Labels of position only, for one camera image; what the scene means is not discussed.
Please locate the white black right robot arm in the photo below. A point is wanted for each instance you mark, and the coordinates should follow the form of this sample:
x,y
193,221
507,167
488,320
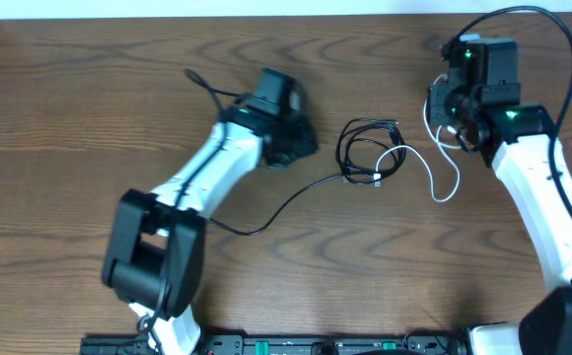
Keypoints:
x,y
531,165

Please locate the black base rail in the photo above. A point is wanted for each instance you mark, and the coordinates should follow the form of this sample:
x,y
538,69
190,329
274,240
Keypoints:
x,y
235,344

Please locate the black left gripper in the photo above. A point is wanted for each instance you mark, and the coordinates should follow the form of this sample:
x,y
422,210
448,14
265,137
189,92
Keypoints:
x,y
312,142

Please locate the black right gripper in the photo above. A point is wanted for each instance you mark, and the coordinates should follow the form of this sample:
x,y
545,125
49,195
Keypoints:
x,y
435,112

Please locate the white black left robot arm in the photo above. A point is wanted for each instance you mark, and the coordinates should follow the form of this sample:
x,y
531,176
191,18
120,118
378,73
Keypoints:
x,y
155,251

